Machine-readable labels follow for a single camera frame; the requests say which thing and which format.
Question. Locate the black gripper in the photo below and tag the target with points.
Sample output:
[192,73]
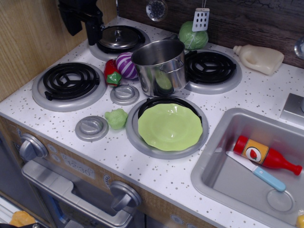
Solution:
[73,12]

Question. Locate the steel pot lid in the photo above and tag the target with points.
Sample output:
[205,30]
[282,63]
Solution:
[119,37]

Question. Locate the stainless steel pot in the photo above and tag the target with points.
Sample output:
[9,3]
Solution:
[161,67]

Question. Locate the back left black burner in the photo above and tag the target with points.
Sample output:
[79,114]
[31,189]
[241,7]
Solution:
[105,53]

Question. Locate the black burner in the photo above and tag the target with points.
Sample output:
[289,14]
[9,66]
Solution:
[105,53]
[138,142]
[68,87]
[211,72]

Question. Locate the purple striped toy onion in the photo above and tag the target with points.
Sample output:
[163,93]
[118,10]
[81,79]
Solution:
[125,66]

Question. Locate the red toy pepper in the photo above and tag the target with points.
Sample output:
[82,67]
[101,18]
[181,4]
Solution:
[111,73]

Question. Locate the hanging metal strainer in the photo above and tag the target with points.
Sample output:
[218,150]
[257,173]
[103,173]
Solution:
[156,10]

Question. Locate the front left black burner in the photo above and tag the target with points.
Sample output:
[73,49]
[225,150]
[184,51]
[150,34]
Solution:
[68,87]

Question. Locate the grey stove knob upper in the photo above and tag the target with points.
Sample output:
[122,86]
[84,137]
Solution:
[124,95]

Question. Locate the grey stove knob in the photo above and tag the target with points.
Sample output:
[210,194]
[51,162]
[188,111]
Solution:
[124,95]
[91,128]

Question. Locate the light green toy lettuce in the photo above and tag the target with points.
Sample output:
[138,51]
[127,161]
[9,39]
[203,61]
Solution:
[116,118]

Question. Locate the green toy cabbage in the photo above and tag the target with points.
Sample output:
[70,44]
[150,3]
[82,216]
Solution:
[192,40]

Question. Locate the grey stove knob lower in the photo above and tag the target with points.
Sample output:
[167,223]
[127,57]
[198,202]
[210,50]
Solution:
[91,128]

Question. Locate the front right black burner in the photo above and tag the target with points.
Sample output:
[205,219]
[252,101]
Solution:
[138,142]

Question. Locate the white toy spatula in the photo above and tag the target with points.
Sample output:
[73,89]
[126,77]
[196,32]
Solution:
[201,19]

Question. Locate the back right black burner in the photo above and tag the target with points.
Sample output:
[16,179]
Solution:
[211,72]

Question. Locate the green plastic plate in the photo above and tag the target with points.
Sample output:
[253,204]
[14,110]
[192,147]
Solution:
[170,127]

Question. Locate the grey oven knob left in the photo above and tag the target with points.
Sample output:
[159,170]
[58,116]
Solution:
[31,148]

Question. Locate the grey oven knob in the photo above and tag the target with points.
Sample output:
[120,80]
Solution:
[124,196]
[31,148]

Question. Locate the grey oven knob right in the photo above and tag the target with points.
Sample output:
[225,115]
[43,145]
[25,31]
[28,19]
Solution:
[124,196]

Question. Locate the cream toy bottle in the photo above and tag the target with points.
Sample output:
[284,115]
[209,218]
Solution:
[262,59]

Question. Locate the grey toy sink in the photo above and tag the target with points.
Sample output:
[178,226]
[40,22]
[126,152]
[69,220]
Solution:
[226,181]

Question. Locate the yellow toy at bottom left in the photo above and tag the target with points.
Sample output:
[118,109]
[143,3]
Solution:
[21,218]

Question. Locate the yellow toy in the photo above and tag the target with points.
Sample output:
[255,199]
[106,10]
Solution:
[300,221]
[21,218]

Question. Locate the chrome faucet knob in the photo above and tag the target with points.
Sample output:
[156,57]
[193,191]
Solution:
[299,48]

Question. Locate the red toy ketchup bottle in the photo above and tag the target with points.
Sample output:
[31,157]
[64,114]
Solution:
[263,155]

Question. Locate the yellow toy at bottom right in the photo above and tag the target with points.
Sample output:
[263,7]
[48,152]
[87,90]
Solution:
[300,221]

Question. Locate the grey oven door handle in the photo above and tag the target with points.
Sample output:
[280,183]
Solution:
[61,189]

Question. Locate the blue handled toy knife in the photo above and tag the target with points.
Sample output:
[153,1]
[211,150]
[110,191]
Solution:
[259,172]

